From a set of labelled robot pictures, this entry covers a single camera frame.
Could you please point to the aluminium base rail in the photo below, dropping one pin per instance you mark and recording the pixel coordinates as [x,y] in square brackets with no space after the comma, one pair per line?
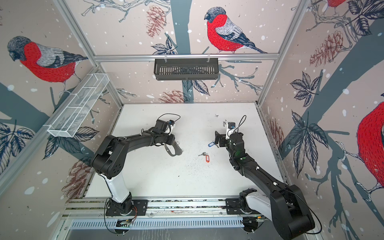
[157,214]

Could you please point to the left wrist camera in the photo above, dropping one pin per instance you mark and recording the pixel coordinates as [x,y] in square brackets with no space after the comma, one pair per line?
[170,123]

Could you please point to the white mesh wire shelf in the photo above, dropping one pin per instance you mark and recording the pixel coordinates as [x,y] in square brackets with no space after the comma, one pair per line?
[71,118]

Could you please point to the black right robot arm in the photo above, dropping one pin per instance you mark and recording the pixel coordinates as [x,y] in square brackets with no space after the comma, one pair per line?
[289,211]

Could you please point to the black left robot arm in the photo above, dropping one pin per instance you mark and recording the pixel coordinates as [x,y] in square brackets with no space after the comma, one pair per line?
[110,158]

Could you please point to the black hanging wire basket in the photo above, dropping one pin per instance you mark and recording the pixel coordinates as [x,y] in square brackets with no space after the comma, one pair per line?
[186,69]

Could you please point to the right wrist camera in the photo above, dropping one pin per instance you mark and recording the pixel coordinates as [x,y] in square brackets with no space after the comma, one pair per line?
[231,128]

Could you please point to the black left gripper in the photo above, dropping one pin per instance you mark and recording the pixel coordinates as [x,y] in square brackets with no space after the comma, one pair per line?
[172,138]

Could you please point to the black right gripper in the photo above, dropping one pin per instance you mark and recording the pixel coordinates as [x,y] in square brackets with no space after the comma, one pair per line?
[218,138]

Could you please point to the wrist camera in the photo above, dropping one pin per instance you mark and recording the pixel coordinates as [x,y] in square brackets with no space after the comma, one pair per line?
[231,128]
[170,123]

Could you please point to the horizontal aluminium frame bar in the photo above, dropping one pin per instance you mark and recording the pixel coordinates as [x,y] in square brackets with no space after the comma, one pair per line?
[220,57]

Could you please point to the silver metal carabiner keyring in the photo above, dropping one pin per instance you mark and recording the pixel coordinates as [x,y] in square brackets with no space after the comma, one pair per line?
[174,149]

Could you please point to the key with blue tag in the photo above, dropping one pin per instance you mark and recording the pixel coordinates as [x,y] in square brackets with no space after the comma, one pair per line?
[213,144]

